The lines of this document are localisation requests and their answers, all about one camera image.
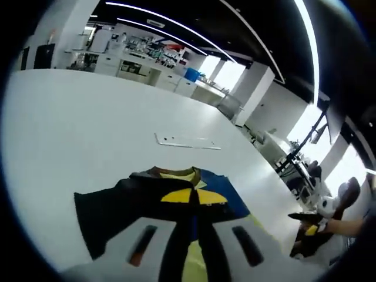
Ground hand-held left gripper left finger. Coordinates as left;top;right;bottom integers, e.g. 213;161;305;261
63;190;196;282

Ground long ceiling light strip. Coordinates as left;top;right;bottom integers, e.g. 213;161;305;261
105;1;237;63

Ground yellow garment with dark sleeves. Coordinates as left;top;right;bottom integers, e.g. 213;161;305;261
73;166;281;282

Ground flat white strip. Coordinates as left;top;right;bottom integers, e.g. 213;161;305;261
154;132;222;151

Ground short ceiling light strip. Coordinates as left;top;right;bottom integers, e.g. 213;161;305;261
116;17;208;56

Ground white cabinet unit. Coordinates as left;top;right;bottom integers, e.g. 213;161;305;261
88;29;111;54

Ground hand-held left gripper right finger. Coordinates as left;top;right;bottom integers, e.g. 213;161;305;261
195;190;313;282

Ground blue plastic crate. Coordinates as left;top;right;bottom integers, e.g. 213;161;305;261
184;67;201;82

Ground white counter cabinets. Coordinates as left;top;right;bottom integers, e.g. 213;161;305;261
96;52;224;100

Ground wide ceiling light strip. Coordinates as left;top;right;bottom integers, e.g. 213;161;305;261
293;0;321;105

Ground grey metal cart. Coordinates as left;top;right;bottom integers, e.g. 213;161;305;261
217;94;245;120

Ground blue and yellow garment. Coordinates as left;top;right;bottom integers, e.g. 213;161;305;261
190;169;251;241

